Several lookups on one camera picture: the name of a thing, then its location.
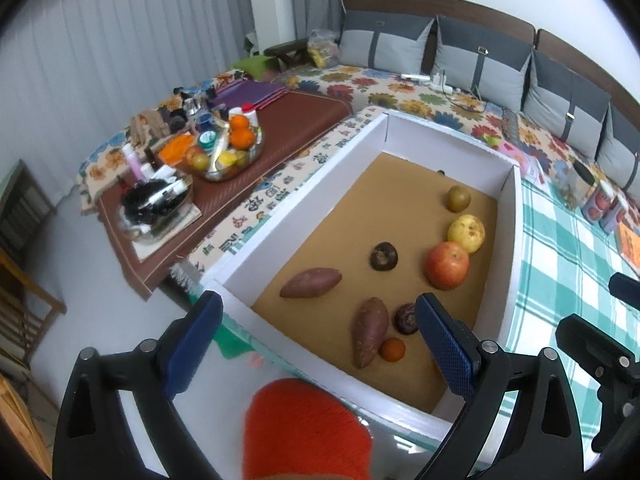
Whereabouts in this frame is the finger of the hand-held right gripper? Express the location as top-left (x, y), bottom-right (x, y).
top-left (609, 272), bottom-right (640, 307)
top-left (555, 313), bottom-right (637, 384)

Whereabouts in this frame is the yellow apple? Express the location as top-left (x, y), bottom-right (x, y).
top-left (447, 214), bottom-right (486, 253)

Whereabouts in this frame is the orange book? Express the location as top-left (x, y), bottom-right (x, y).
top-left (616, 221), bottom-right (640, 267)

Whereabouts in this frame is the pink snack packet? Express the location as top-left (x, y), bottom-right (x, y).
top-left (475, 127), bottom-right (536, 181)

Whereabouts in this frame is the clear jar with black lid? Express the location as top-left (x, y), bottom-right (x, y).
top-left (562, 160), bottom-right (598, 211)

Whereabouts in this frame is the green white plaid cloth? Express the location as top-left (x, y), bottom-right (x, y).
top-left (215, 177), bottom-right (640, 471)

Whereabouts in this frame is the wooden chair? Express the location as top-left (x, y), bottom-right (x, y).
top-left (0, 160), bottom-right (68, 376)

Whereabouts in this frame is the can with orange label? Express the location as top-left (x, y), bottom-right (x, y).
top-left (582, 180), bottom-right (616, 223)

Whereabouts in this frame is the dark orange tangerine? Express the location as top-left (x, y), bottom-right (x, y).
top-left (378, 337), bottom-right (406, 363)

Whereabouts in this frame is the clear plastic bag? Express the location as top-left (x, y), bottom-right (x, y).
top-left (306, 29), bottom-right (341, 67)

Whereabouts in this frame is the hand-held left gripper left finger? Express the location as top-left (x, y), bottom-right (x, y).
top-left (51, 290), bottom-right (224, 480)

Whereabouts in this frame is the red apple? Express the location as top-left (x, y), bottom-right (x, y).
top-left (425, 241), bottom-right (471, 290)

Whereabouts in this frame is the character printed cloth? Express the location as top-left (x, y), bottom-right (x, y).
top-left (187, 105), bottom-right (386, 281)

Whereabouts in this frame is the purple cloth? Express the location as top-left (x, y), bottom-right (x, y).
top-left (212, 81), bottom-right (288, 111)

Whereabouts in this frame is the person's orange-clad leg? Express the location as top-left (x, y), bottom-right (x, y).
top-left (242, 379), bottom-right (373, 480)

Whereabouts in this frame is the brown green round fruit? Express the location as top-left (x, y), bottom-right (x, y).
top-left (446, 185), bottom-right (472, 213)

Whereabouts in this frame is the orange packet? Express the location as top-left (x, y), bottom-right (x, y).
top-left (157, 135), bottom-right (196, 166)

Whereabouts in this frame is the glass fruit bowl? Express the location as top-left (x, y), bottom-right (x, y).
top-left (186, 120), bottom-right (266, 182)

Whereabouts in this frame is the green cushion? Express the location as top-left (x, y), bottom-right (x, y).
top-left (232, 56), bottom-right (278, 78)

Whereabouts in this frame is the brown leather mat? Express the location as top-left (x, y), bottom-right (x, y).
top-left (97, 91), bottom-right (355, 301)

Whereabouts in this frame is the white box with brown liner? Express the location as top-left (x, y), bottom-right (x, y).
top-left (200, 111), bottom-right (524, 443)

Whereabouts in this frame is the sweet potato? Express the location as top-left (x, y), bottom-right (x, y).
top-left (352, 296), bottom-right (390, 370)
top-left (279, 266), bottom-right (343, 300)

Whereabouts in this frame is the white hairbrush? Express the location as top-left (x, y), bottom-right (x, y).
top-left (170, 260), bottom-right (203, 293)

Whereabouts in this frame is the grey pillow with strap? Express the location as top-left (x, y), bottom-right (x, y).
top-left (520, 50), bottom-right (613, 153)
top-left (595, 102), bottom-right (640, 196)
top-left (337, 10), bottom-right (435, 75)
top-left (431, 15), bottom-right (536, 111)

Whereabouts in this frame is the bowl of cosmetics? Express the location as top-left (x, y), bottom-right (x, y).
top-left (117, 177), bottom-right (196, 246)

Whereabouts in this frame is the red-white can right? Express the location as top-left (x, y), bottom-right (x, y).
top-left (600, 195), bottom-right (630, 236)

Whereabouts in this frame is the pink bottle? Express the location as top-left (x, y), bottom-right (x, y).
top-left (124, 144), bottom-right (146, 181)

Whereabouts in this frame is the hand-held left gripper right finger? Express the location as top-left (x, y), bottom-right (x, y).
top-left (415, 292), bottom-right (586, 480)

